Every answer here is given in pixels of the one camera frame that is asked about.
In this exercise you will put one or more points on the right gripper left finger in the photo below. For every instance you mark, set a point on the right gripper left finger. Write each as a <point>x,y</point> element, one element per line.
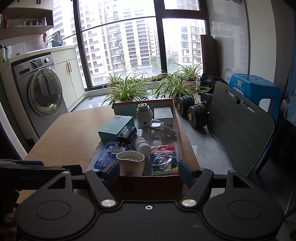
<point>97,180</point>

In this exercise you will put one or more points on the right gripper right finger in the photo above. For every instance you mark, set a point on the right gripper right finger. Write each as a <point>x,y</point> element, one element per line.
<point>198,182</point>

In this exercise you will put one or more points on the blue plastic case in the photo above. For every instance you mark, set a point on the blue plastic case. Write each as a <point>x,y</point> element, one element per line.
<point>106,155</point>

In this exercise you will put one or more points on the white cup-shaped adapter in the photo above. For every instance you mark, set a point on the white cup-shaped adapter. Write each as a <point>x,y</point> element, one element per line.
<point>131,163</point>

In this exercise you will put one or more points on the red blue playing card box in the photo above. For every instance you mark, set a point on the red blue playing card box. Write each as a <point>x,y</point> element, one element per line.
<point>164,160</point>

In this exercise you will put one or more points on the teal white paper box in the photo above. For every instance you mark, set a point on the teal white paper box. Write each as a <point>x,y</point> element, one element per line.
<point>111,130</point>

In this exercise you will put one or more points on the black power adapter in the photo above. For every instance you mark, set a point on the black power adapter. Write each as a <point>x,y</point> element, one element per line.
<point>126,135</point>

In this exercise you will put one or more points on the white pill bottle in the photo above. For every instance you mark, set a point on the white pill bottle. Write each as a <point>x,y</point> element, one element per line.
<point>142,146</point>

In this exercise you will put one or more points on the white square charger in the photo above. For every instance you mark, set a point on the white square charger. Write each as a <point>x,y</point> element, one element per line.
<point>140,132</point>

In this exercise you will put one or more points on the black dumbbell near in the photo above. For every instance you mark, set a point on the black dumbbell near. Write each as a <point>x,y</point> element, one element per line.
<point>198,116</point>

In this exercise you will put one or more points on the black dumbbell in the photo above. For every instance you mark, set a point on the black dumbbell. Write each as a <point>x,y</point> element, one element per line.
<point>184,102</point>
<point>198,116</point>

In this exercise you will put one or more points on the clear plastic bulb object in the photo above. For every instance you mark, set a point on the clear plastic bulb object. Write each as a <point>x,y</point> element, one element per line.
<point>159,129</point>

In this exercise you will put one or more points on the grey folding chair back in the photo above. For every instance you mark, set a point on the grey folding chair back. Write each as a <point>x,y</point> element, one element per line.
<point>243,129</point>

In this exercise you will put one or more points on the black dumbbell far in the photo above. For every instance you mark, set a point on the black dumbbell far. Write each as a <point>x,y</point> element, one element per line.
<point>184,102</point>

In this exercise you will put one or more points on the white round plug device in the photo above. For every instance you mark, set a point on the white round plug device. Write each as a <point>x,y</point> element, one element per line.
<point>144,114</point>

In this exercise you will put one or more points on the grey washing machine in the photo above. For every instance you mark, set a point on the grey washing machine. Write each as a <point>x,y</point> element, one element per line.
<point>40,91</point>

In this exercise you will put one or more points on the front left spider plant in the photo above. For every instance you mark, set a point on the front left spider plant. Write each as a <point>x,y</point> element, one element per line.
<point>127,90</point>

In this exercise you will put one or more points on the spider plant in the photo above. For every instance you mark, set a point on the spider plant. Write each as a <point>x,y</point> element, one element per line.
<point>189,72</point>
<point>176,85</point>
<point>127,90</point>
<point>113,80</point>

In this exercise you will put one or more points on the front right spider plant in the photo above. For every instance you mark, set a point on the front right spider plant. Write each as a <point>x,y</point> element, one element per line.
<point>176,85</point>

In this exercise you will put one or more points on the back left spider plant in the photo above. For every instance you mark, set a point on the back left spider plant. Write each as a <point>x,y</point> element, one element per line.
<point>113,80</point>

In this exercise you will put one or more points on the black bag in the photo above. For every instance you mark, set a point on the black bag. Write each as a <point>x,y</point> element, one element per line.
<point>210,81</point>

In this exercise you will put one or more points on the back right spider plant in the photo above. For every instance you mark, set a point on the back right spider plant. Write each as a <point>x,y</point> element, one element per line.
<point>189,72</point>

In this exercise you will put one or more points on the white fan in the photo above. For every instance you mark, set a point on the white fan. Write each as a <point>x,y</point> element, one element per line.
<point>227,73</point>

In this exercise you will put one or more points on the blue plastic stool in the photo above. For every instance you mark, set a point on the blue plastic stool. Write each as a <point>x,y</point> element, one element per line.
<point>255,89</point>

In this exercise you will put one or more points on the rolled brown mat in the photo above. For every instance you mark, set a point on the rolled brown mat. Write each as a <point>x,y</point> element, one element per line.
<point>209,55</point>

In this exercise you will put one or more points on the white cabinet with handles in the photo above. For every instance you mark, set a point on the white cabinet with handles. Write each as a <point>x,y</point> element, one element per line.
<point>68,71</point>

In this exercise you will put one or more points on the wooden wall shelf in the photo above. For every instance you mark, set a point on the wooden wall shelf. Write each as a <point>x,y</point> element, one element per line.
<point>19,31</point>

